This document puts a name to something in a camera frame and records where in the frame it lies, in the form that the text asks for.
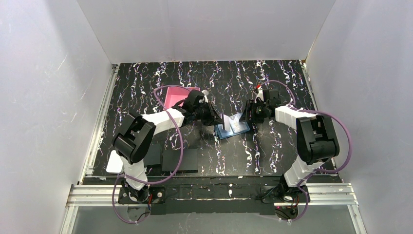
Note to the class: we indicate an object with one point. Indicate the aluminium front rail frame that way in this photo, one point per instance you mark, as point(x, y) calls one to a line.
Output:
point(215, 205)

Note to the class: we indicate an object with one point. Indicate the aluminium left side rail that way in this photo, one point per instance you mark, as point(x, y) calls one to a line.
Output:
point(88, 166)

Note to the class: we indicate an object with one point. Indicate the blue leather card holder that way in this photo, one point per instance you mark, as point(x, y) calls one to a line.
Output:
point(237, 127)

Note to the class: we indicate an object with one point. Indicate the white rectangular device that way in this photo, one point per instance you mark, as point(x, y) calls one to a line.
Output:
point(115, 163)

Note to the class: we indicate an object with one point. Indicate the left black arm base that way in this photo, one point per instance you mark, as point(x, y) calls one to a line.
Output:
point(152, 195)

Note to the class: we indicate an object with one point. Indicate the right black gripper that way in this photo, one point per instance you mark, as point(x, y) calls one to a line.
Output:
point(253, 112)

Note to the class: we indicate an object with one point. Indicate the translucent credit card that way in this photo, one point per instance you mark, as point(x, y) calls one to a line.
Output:
point(226, 124)

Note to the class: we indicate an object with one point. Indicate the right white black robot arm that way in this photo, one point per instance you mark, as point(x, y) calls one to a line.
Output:
point(315, 136)

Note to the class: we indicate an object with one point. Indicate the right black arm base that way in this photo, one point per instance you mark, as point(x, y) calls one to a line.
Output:
point(272, 194)

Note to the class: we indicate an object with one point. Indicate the small black flat plate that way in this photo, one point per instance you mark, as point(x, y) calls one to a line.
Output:
point(153, 156)

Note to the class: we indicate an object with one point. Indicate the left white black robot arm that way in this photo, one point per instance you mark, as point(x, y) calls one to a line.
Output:
point(133, 139)

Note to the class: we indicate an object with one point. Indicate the pink plastic tray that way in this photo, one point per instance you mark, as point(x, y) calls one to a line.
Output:
point(175, 94)

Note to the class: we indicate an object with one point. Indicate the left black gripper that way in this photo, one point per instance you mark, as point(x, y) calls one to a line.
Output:
point(210, 112)

